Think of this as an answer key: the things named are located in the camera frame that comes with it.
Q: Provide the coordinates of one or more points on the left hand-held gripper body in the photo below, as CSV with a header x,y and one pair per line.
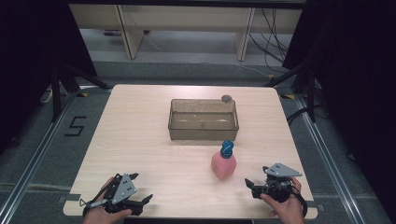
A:
x,y
124,188

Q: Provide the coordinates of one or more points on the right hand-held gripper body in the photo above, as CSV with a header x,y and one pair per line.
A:
x,y
281,170

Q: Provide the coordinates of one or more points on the pink bottle with blue pump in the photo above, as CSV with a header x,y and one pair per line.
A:
x,y
223,165

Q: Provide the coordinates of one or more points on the clear brown plastic box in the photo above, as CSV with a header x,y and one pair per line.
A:
x,y
202,132

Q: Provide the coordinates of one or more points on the person's left hand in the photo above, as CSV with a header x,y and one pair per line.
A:
x,y
102,217

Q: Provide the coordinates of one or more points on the person's right hand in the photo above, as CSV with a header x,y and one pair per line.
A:
x,y
289,211

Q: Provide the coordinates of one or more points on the grey tape piece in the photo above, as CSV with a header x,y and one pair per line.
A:
x,y
70,197
318,207

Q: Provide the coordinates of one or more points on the yellow black floor tape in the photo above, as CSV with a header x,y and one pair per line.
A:
x,y
288,96
82,94

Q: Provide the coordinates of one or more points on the small round grey disc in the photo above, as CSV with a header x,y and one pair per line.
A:
x,y
226,98

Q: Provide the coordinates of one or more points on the black metal stand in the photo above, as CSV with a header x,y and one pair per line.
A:
x,y
56,93
310,93

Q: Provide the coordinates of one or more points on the black curtain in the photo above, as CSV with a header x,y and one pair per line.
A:
x,y
34,56
358,77

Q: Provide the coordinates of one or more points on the beige wooden desk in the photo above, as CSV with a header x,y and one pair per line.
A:
x,y
186,17

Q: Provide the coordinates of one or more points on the aluminium floor rail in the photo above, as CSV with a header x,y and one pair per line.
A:
x,y
330,161
34,161

